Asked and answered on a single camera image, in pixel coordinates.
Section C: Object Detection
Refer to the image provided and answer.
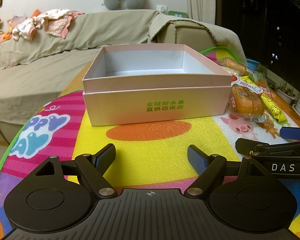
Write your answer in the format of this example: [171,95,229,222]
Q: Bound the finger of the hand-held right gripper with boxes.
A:
[279,127,300,142]
[235,138,272,156]

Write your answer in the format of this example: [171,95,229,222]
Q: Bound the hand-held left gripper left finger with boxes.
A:
[34,143,118,199]

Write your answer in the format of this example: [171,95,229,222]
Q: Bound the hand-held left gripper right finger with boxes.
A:
[185,145,268,198]

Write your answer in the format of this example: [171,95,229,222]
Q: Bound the yellow snack stick packet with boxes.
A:
[245,76,287,124]

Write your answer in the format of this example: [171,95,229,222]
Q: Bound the sliced bread packet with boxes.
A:
[228,83,267,121]

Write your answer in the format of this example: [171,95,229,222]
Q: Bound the red and white packet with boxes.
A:
[231,75,256,91]

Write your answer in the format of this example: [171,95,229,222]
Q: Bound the round bread packet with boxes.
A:
[220,57,248,76]

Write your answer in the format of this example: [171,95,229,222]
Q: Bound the pink cardboard box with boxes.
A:
[82,43,233,91]

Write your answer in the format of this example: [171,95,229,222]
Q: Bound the small potted plant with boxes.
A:
[275,79,297,105]

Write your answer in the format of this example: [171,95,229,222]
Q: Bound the colourful cartoon play mat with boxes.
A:
[0,45,300,240]

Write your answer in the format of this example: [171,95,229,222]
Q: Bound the green and white packet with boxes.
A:
[252,70,266,83]

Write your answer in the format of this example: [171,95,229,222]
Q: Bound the blue bowl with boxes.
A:
[246,58,261,69]

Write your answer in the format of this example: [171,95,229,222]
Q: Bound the khaki sofa cover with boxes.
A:
[0,9,247,128]

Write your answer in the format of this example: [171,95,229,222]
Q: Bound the beige sofa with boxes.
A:
[0,9,247,146]

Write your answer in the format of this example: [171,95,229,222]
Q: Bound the green digital clock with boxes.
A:
[168,11,189,19]

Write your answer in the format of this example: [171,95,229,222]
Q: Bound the white patterned garment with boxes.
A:
[12,9,73,41]

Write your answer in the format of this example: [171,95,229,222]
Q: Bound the cream curtain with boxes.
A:
[186,0,217,26]

